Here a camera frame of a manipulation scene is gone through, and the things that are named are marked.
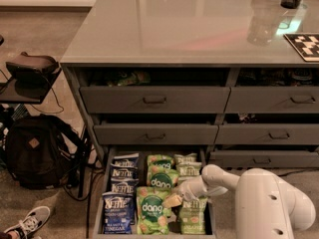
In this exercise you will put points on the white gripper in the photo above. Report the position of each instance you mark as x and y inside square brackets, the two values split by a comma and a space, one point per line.
[191, 187]

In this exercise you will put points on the green dang bag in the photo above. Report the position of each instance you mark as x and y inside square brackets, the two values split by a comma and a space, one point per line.
[164, 179]
[152, 216]
[159, 162]

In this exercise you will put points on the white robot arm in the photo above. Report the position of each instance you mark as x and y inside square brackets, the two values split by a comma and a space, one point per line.
[266, 206]

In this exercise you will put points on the front green Kettle chip bag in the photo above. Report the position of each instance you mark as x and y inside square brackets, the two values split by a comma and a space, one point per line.
[191, 216]

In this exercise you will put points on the rear green Kettle chip bag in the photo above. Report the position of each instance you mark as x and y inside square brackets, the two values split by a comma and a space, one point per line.
[180, 158]

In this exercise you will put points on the blue kettle chip bag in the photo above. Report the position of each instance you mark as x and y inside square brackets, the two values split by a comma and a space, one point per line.
[128, 187]
[127, 160]
[123, 172]
[117, 213]

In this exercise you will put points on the front blue Kettle chip bag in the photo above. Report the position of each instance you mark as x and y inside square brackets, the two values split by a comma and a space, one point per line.
[117, 213]

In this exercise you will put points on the rear blue Kettle chip bag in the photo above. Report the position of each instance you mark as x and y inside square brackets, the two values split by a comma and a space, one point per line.
[127, 160]

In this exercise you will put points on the bottom right drawer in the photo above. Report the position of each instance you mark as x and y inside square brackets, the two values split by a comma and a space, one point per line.
[233, 159]

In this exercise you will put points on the open bottom left drawer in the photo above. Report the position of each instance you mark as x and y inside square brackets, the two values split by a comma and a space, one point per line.
[105, 184]

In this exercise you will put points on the middle right drawer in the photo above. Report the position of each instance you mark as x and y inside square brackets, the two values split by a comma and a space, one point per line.
[270, 129]

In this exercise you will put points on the middle left drawer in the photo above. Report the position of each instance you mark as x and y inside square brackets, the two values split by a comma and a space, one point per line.
[156, 129]

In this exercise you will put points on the top left drawer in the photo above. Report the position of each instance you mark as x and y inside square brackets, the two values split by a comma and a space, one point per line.
[171, 91]

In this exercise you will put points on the green snack in top drawer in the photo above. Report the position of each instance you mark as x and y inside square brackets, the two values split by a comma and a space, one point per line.
[132, 78]

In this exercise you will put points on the top right drawer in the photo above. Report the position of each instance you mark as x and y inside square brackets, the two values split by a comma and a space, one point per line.
[275, 91]

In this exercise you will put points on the grey drawer cabinet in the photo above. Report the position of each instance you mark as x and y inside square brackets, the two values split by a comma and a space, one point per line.
[215, 35]

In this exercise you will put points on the grey sneaker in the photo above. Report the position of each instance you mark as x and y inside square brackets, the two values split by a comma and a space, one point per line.
[32, 222]

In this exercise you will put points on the black backpack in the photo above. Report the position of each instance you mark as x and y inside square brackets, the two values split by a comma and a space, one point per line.
[42, 152]

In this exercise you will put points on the dark side shelf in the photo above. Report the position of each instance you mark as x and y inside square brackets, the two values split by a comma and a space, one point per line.
[15, 92]

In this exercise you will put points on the black device on shelf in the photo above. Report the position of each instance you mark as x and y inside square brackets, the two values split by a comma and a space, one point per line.
[32, 69]

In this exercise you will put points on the checkered marker board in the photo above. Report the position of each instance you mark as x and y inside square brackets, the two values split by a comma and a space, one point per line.
[305, 44]

